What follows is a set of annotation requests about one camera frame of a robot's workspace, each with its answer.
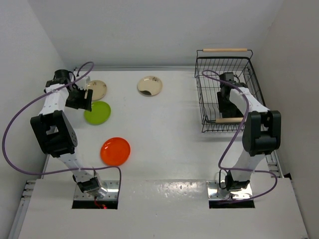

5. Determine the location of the cream plate with black mark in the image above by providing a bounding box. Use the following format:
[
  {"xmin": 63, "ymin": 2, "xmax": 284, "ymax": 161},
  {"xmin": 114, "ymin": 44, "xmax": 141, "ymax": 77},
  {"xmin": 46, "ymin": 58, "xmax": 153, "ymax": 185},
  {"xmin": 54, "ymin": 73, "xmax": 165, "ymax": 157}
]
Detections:
[{"xmin": 137, "ymin": 76, "xmax": 163, "ymax": 96}]

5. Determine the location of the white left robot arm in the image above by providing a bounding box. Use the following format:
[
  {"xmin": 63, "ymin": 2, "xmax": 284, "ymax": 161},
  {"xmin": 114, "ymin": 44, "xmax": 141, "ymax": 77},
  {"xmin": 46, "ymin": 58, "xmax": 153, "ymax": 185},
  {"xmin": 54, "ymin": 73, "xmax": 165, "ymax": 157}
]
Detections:
[{"xmin": 30, "ymin": 69, "xmax": 107, "ymax": 199}]

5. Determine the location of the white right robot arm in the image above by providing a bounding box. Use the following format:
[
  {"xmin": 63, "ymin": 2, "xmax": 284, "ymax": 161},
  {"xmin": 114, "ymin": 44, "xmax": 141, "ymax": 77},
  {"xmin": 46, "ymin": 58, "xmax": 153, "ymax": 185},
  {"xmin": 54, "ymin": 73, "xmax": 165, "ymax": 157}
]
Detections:
[{"xmin": 217, "ymin": 72, "xmax": 281, "ymax": 191}]

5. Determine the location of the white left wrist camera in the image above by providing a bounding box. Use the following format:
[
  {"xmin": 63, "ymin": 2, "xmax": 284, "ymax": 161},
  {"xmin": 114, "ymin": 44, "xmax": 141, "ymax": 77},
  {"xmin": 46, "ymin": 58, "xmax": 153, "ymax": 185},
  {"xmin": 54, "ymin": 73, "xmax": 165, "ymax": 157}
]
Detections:
[{"xmin": 78, "ymin": 76, "xmax": 91, "ymax": 89}]

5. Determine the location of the orange plate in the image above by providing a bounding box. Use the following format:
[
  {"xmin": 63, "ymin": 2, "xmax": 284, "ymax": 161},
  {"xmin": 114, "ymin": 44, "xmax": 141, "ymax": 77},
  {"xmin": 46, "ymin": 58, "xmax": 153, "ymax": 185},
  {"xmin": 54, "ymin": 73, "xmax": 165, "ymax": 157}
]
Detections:
[{"xmin": 100, "ymin": 137, "xmax": 131, "ymax": 166}]

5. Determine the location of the black wire dish rack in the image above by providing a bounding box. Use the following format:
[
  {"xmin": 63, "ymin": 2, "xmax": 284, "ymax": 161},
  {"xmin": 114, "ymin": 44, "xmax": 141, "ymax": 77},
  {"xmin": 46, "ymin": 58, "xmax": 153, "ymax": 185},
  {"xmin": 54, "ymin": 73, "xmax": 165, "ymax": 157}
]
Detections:
[{"xmin": 194, "ymin": 48, "xmax": 265, "ymax": 132}]

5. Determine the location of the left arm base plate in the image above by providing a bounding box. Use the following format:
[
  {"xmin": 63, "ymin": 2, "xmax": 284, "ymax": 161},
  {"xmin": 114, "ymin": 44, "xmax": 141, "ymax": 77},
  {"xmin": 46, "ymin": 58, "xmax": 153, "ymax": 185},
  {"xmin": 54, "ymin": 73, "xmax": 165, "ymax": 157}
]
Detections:
[{"xmin": 73, "ymin": 180, "xmax": 120, "ymax": 201}]

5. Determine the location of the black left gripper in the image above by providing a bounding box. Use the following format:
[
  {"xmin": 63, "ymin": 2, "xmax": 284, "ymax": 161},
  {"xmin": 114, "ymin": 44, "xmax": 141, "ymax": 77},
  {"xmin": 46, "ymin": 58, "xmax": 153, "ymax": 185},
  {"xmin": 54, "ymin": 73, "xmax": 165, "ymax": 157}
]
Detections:
[{"xmin": 65, "ymin": 86, "xmax": 92, "ymax": 111}]

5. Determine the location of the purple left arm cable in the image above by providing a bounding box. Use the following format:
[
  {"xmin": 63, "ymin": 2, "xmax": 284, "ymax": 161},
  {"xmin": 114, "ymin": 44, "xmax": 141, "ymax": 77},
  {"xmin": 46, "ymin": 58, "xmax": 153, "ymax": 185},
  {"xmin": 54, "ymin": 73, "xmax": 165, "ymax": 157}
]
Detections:
[{"xmin": 1, "ymin": 61, "xmax": 122, "ymax": 197}]

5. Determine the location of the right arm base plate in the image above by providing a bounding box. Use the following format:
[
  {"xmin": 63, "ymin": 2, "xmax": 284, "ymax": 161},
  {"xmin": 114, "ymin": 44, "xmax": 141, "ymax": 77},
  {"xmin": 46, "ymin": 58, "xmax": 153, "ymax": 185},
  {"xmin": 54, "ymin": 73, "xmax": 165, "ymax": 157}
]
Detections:
[{"xmin": 206, "ymin": 180, "xmax": 253, "ymax": 201}]

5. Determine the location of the green plate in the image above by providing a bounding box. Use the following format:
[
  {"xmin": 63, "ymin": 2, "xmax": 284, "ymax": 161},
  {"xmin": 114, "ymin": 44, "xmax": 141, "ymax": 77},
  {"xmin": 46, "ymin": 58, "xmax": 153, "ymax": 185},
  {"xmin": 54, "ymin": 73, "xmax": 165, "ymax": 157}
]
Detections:
[{"xmin": 84, "ymin": 101, "xmax": 111, "ymax": 125}]

